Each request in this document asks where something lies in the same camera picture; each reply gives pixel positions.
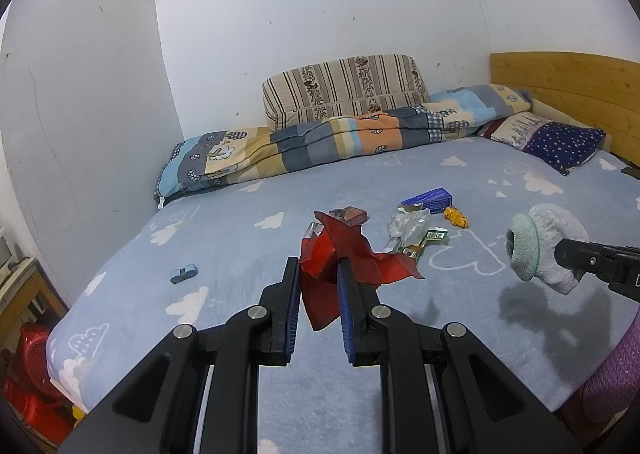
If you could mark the star print pillow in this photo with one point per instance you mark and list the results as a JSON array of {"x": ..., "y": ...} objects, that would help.
[{"x": 560, "y": 144}]

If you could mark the wooden stand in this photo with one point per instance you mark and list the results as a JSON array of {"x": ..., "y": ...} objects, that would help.
[{"x": 30, "y": 284}]

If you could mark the yellow snack wrapper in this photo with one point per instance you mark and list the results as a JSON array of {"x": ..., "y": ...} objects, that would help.
[{"x": 457, "y": 217}]

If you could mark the small orange yellow wrapper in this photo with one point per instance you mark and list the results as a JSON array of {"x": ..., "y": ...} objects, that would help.
[{"x": 412, "y": 251}]

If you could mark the small light blue plastic piece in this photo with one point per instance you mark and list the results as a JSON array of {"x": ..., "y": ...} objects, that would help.
[{"x": 182, "y": 274}]

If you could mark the striped brown pillow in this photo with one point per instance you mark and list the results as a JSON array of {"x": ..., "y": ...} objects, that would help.
[{"x": 345, "y": 84}]

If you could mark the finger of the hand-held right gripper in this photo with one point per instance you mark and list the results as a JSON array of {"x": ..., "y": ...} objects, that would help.
[{"x": 585, "y": 259}]

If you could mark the small blue cardboard box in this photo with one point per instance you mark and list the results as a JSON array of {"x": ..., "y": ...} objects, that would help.
[{"x": 432, "y": 196}]

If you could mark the green packet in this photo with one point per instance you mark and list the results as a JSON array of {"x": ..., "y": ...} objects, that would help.
[{"x": 435, "y": 235}]

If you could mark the small yellow object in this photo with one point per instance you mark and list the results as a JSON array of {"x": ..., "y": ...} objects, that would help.
[{"x": 78, "y": 412}]

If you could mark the patchwork quilt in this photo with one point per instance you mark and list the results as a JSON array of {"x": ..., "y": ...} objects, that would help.
[{"x": 325, "y": 144}]

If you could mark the purple plastic basket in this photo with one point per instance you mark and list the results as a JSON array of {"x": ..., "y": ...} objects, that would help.
[{"x": 615, "y": 374}]

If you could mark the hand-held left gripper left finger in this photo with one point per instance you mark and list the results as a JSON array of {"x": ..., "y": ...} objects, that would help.
[{"x": 291, "y": 314}]

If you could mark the wooden headboard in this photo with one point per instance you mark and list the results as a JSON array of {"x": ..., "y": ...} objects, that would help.
[{"x": 575, "y": 79}]

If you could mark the small reddish brown box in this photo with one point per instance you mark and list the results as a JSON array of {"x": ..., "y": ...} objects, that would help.
[{"x": 354, "y": 215}]

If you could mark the red plastic stool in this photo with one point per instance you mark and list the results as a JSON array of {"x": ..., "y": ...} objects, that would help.
[{"x": 30, "y": 349}]

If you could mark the white sock with green cuff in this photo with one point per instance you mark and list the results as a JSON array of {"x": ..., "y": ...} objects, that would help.
[{"x": 550, "y": 229}]

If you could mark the clear plastic bag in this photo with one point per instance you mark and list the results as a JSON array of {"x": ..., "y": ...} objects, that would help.
[{"x": 407, "y": 226}]

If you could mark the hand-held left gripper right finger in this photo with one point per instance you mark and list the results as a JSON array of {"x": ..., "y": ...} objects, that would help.
[{"x": 346, "y": 319}]

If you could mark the red plastic wrapper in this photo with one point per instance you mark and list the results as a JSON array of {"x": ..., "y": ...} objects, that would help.
[{"x": 350, "y": 244}]

